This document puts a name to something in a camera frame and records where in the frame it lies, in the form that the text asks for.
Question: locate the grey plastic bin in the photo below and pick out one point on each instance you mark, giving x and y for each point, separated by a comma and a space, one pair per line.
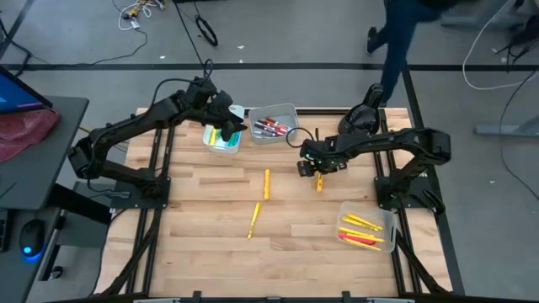
273, 110

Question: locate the black desk lamp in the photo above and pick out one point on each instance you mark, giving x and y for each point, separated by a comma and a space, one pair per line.
358, 118

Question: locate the black desk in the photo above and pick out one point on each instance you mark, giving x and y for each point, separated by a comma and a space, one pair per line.
50, 168

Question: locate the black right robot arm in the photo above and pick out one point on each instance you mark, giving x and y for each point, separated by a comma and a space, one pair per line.
400, 139

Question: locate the person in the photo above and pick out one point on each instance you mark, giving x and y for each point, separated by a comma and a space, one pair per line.
400, 42

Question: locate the yellow marker cap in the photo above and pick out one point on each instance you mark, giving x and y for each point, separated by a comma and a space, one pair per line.
266, 185

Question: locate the red cloth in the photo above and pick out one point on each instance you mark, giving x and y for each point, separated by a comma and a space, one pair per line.
25, 130

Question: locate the black computer mouse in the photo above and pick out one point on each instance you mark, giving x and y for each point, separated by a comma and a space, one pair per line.
31, 235

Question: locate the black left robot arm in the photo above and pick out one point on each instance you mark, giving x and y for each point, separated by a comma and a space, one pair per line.
126, 126

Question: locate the black caster wheel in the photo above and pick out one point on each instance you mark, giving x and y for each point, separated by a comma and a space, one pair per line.
57, 272

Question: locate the clear plastic bin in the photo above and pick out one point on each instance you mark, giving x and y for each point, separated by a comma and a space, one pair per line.
366, 211

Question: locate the black and white marker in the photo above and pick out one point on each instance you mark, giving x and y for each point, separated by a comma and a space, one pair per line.
263, 134

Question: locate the red and white marker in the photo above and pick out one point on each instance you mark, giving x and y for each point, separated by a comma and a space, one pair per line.
279, 123

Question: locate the pale yellow cap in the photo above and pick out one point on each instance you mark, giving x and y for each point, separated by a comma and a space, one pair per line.
319, 183

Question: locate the thick yellow highlighter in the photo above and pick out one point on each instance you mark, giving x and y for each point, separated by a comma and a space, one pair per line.
213, 136

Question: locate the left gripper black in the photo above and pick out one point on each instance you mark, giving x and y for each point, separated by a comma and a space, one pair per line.
221, 107

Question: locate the slim red marker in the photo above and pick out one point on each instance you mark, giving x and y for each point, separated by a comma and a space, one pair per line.
358, 240

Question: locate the grey desk foot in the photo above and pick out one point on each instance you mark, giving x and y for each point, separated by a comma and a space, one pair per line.
471, 22
505, 130

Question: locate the green highlighter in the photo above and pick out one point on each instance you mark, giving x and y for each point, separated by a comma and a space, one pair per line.
238, 138

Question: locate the laptop with blue screen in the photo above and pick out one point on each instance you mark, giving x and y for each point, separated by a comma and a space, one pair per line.
17, 97

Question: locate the white plastic bin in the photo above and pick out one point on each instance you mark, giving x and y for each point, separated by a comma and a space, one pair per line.
239, 113

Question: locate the slim yellow marker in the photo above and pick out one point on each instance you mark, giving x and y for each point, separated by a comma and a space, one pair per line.
372, 239
366, 246
351, 231
353, 222
254, 219
366, 221

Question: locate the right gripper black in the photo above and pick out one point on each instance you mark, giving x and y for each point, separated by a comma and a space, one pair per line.
324, 155

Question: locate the black frame bracket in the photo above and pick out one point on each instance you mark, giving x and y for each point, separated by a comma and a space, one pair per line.
346, 296
196, 296

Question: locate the magenta and white marker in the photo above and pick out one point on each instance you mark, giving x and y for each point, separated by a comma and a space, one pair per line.
265, 129

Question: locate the turquoise highlighter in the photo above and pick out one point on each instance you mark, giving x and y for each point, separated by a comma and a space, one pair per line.
225, 144

